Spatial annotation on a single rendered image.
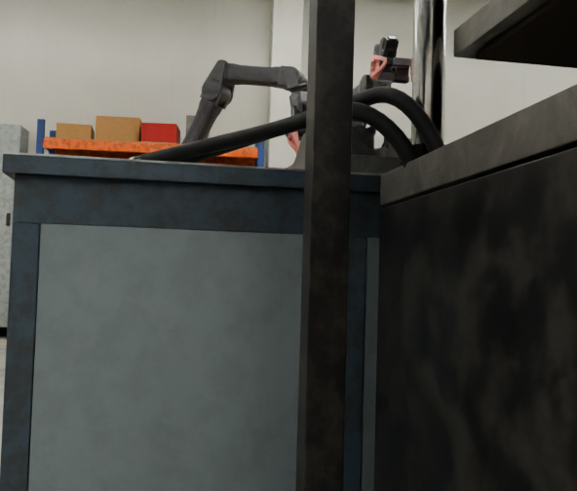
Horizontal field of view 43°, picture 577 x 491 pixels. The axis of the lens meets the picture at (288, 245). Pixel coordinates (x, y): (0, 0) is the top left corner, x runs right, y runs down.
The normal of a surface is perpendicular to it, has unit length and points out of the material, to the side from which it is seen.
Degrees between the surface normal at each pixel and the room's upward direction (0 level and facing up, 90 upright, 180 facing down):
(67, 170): 90
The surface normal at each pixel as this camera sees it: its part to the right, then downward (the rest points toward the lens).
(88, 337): 0.18, -0.05
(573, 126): -0.98, -0.04
